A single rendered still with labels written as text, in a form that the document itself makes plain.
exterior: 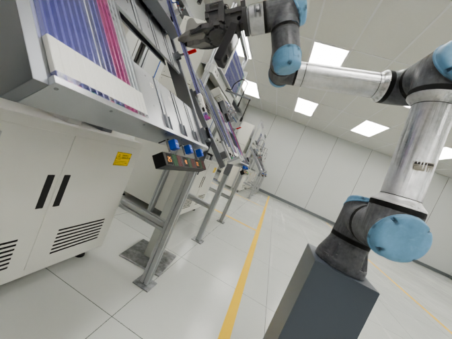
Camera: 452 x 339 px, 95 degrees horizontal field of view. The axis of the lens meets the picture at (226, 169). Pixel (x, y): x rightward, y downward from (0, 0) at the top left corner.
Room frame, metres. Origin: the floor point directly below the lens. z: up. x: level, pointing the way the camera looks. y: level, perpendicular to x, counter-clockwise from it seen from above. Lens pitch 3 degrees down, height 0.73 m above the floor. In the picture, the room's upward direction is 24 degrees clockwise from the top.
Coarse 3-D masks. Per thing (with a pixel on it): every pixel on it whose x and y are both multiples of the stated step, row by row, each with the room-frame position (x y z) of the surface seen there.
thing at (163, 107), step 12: (36, 24) 0.31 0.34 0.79; (48, 72) 0.30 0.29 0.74; (144, 72) 0.61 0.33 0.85; (144, 84) 0.58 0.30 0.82; (156, 84) 0.66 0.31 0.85; (144, 96) 0.56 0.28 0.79; (156, 96) 0.63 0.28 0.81; (168, 96) 0.73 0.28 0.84; (156, 108) 0.60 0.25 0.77; (168, 108) 0.69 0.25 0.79; (180, 108) 0.81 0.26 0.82; (156, 120) 0.57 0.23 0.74; (168, 120) 0.65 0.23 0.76; (180, 120) 0.76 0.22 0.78; (192, 120) 0.91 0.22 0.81; (180, 132) 0.72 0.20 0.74; (192, 132) 0.84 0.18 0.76
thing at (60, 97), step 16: (48, 80) 0.28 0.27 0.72; (64, 80) 0.29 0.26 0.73; (32, 96) 0.29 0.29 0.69; (48, 96) 0.30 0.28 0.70; (64, 96) 0.31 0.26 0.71; (80, 96) 0.32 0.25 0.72; (96, 96) 0.34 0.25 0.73; (64, 112) 0.35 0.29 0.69; (80, 112) 0.36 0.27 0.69; (96, 112) 0.38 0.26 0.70; (112, 112) 0.39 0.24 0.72; (128, 112) 0.42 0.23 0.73; (112, 128) 0.45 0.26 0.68; (128, 128) 0.48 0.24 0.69; (144, 128) 0.51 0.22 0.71; (160, 128) 0.54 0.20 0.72; (192, 144) 0.77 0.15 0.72
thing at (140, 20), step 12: (120, 0) 0.62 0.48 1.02; (132, 0) 0.71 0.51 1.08; (120, 12) 0.69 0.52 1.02; (132, 12) 0.68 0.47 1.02; (144, 12) 0.79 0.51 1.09; (132, 24) 0.75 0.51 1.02; (144, 24) 0.74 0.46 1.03; (156, 24) 0.88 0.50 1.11; (144, 36) 0.73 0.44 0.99; (156, 36) 0.82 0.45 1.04; (168, 36) 1.00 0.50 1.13; (156, 48) 0.79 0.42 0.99; (168, 48) 0.92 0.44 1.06; (168, 60) 0.87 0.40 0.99
